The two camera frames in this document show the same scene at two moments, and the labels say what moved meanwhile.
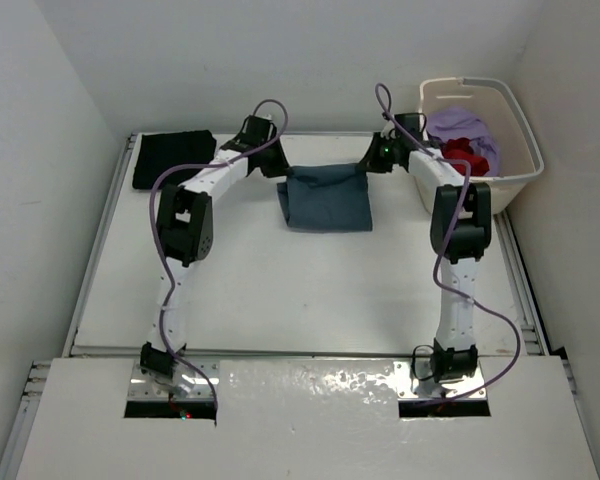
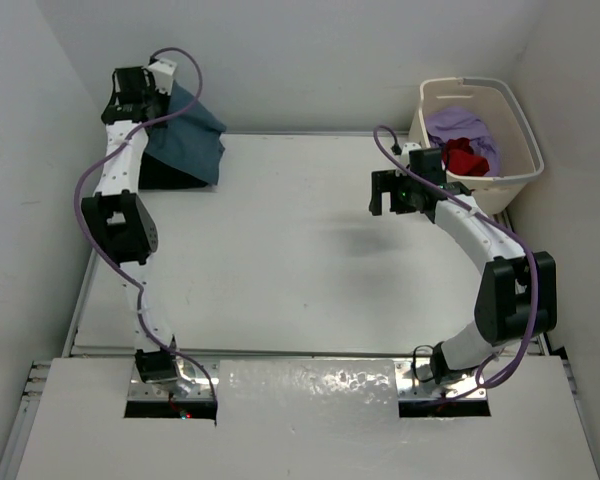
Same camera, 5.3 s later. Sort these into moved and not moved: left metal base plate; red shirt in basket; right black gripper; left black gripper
Moved: right black gripper; left black gripper
Not moved: red shirt in basket; left metal base plate
